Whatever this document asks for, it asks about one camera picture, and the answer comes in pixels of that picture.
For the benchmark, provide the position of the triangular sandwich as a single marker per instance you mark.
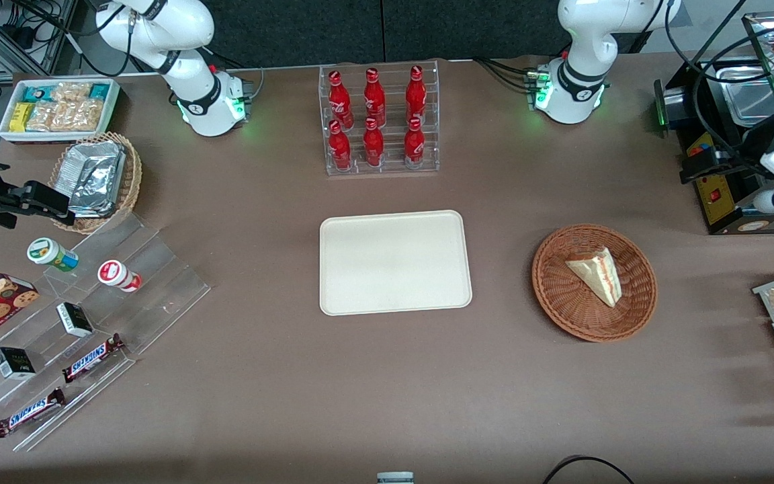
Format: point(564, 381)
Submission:
point(598, 275)

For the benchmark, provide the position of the white snack bin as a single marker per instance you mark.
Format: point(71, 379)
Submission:
point(58, 136)

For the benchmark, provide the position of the aluminium frame rack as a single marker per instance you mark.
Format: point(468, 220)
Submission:
point(51, 50)

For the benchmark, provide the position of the brown Snickers bar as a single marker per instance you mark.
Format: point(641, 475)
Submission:
point(27, 413)
point(91, 358)

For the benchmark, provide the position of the silver foil pack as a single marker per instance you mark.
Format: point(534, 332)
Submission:
point(95, 168)
point(88, 207)

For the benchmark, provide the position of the teal snack pack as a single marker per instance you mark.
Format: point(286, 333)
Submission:
point(41, 92)
point(99, 91)

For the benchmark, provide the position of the cream plastic tray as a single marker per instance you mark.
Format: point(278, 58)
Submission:
point(394, 262)

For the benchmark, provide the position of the red lid cup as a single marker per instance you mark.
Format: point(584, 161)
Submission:
point(115, 273)

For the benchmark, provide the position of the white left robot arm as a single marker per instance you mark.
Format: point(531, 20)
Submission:
point(582, 40)

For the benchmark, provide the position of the light wicker basket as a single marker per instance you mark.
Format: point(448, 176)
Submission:
point(130, 181)

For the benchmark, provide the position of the grey edge device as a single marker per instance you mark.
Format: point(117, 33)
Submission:
point(395, 478)

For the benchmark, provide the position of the green lid cup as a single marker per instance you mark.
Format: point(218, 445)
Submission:
point(48, 252)

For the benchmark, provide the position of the clear acrylic bottle rack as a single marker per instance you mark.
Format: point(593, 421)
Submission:
point(394, 165)

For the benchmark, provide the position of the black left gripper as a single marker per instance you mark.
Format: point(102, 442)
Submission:
point(744, 152)

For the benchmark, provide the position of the round brown wicker basket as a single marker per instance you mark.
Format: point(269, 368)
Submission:
point(562, 302)

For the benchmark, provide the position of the small black box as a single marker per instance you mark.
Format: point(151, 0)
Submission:
point(14, 363)
point(74, 320)

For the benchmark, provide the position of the steel warmer pan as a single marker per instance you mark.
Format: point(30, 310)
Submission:
point(750, 94)

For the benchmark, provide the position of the clear acrylic stepped display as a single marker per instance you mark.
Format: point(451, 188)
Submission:
point(158, 282)

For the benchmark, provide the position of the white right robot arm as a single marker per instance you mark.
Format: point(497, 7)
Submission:
point(185, 67)

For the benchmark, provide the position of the yellow snack pack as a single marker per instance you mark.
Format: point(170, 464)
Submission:
point(21, 117)

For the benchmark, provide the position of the clear peanut snack pack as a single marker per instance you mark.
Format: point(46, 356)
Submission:
point(71, 91)
point(78, 115)
point(41, 117)

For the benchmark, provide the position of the black food warmer case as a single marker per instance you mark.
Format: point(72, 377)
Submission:
point(723, 215)

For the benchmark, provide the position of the red cola bottle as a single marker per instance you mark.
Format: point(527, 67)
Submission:
point(340, 149)
point(374, 97)
point(340, 101)
point(414, 146)
point(416, 94)
point(373, 146)

